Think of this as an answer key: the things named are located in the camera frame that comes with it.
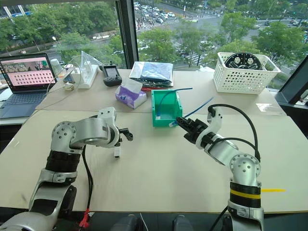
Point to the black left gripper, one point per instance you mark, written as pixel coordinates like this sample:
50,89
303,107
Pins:
116,136

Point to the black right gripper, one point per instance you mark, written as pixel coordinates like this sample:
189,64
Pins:
196,131

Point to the white coupler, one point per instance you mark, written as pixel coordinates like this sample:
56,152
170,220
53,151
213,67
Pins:
117,152

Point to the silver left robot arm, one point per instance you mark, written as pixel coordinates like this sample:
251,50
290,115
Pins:
89,131

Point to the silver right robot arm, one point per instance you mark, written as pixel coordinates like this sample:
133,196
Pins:
244,168

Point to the green plastic bin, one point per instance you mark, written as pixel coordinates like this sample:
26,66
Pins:
166,109

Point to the purple tissue pack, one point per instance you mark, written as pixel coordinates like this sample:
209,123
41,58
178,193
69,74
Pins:
131,96

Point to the red flat item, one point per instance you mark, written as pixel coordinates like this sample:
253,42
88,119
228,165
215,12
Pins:
146,88

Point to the black handheld remote controller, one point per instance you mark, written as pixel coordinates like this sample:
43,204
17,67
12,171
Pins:
111,74

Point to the white perforated plastic basket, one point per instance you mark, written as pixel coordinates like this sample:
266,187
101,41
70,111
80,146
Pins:
240,80

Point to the white power strip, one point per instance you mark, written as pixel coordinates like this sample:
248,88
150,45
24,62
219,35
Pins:
87,78

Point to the small white gadget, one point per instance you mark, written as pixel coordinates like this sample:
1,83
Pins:
69,86

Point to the black round disc part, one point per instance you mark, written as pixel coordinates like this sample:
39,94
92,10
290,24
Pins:
243,61

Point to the clear plastic bag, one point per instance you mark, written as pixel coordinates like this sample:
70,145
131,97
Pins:
84,57

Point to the clear plastic bottle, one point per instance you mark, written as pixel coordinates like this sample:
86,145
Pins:
56,66

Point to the yellow tape strip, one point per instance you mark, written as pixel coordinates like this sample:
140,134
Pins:
273,190

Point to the dark open laptop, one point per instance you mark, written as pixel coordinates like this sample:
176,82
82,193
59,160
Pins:
24,77

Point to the black monitor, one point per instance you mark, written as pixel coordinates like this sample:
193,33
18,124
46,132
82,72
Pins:
294,84

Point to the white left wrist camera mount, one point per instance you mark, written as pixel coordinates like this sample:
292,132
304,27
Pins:
107,116

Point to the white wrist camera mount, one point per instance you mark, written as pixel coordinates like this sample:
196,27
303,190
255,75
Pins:
107,116
217,120

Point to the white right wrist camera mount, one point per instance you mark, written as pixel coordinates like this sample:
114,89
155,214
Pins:
217,120

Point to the black window frame post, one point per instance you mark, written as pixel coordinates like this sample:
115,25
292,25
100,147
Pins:
127,33

